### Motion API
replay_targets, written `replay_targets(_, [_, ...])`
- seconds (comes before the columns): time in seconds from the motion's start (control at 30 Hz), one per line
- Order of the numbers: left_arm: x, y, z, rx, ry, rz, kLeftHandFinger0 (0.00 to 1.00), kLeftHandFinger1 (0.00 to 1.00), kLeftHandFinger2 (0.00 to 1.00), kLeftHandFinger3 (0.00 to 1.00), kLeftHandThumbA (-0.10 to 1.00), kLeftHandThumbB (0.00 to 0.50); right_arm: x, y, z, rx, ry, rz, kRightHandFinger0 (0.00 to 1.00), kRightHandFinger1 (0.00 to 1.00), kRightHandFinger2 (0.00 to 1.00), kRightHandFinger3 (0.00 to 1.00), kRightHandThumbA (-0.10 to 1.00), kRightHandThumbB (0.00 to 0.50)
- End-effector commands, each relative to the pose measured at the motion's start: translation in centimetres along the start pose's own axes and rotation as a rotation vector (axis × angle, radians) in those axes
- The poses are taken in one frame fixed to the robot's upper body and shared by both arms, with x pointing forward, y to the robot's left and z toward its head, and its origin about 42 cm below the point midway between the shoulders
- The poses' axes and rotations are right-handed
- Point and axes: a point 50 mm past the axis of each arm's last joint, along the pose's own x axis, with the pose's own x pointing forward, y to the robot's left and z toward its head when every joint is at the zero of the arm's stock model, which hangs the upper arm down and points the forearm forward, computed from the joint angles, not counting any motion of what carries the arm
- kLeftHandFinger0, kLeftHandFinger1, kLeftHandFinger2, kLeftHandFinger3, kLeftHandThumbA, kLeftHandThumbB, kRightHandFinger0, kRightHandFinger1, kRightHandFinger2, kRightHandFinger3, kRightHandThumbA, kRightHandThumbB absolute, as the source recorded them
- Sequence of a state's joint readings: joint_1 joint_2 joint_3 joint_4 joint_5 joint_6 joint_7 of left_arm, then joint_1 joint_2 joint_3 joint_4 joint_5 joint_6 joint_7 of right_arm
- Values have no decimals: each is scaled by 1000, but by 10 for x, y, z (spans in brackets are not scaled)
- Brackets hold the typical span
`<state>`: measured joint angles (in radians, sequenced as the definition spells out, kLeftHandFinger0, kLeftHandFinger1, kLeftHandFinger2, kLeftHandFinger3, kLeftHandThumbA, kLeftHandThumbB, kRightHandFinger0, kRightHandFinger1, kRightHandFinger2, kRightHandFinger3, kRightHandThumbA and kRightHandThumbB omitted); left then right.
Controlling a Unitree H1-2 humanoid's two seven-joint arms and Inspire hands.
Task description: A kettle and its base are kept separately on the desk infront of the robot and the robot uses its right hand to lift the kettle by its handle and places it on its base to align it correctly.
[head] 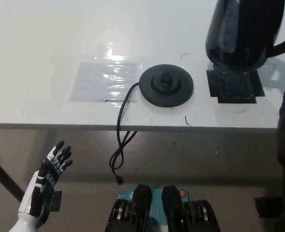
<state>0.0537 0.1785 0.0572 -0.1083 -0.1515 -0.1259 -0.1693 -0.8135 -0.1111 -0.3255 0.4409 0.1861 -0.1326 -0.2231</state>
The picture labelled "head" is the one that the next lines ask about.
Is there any round black kettle base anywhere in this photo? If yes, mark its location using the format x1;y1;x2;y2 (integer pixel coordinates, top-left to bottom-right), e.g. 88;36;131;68
139;64;195;107

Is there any clear plastic sheet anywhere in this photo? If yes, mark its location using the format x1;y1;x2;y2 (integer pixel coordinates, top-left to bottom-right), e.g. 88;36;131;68
69;43;143;102

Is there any black electric kettle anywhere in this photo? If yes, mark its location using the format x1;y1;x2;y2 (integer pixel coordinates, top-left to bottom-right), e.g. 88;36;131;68
204;0;285;73

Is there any narrow black floor tape square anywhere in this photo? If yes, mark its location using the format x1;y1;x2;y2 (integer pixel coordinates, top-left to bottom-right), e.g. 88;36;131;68
50;190;62;213

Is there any wide black floor tape square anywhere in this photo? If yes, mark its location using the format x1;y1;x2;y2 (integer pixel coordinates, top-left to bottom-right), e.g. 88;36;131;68
254;197;283;218

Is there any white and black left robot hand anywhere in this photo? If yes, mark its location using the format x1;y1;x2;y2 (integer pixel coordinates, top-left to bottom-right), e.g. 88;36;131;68
17;140;73;225

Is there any black power cord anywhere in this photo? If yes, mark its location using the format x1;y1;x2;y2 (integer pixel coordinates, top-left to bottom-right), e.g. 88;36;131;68
110;82;141;186

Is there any black tape patch on table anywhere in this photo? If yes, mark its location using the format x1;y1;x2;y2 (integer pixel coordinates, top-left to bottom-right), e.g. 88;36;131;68
206;64;265;104

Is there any black table leg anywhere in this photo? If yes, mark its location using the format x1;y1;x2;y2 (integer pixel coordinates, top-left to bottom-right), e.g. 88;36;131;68
0;142;25;203

